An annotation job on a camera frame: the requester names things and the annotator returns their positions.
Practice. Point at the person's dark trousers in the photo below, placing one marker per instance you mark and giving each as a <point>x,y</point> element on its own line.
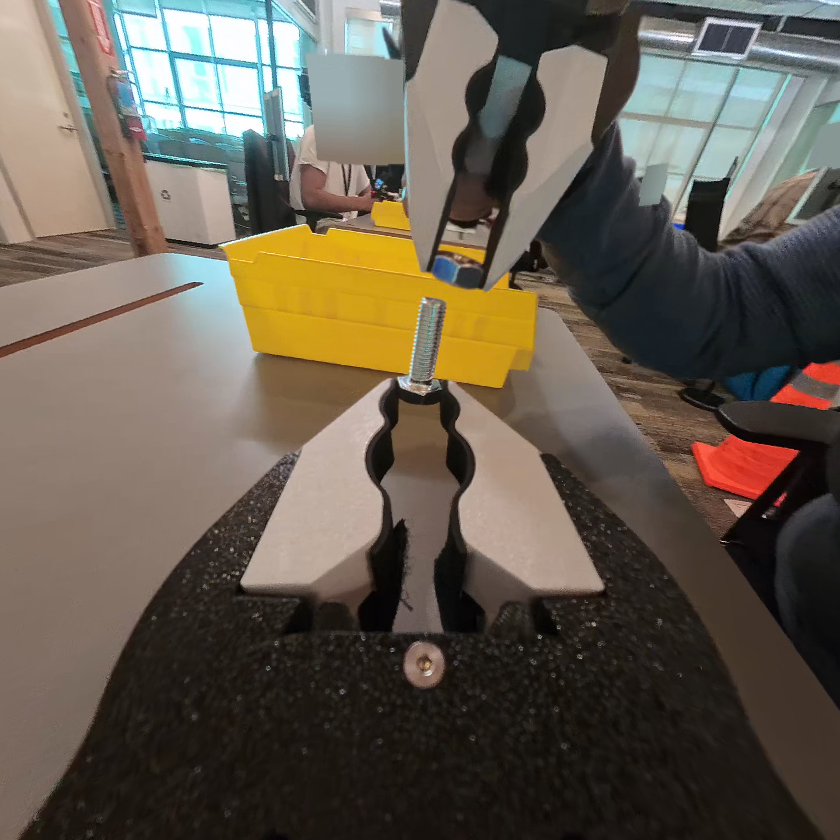
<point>814,577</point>

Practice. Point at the white door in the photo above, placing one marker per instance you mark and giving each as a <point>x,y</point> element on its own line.
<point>46,131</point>

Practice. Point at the steel hex bolt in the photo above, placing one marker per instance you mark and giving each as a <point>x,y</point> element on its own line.
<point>426,341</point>

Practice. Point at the wooden post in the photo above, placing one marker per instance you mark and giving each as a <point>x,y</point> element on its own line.
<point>128,184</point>

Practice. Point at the yellow plastic bin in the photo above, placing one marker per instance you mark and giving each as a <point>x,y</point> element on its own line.
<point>282,246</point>
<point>390,215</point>
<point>315,321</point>

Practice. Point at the person's right forearm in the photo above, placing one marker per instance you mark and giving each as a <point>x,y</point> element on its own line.
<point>689,295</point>

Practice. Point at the steel hex nut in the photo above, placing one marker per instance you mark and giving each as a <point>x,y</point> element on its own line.
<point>456,270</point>

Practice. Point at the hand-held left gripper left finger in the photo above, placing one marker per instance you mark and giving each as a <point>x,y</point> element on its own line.
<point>315,512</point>

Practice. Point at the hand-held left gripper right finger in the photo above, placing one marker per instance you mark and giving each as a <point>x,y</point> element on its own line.
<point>525,518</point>

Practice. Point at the red fire extinguisher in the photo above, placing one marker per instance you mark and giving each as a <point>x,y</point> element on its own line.
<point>128,105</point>

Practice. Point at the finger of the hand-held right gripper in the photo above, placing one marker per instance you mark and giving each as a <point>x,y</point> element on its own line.
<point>564,131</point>
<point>436,131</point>

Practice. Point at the orange traffic cone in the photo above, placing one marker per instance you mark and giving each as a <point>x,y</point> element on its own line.
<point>741,466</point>

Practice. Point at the ceiling air vent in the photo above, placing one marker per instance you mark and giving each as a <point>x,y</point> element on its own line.
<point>725,38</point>

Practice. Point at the silver air duct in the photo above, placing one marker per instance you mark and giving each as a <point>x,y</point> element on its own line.
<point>800,49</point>

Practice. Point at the blue cloth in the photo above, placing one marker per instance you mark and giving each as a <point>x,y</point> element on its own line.
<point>754,384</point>

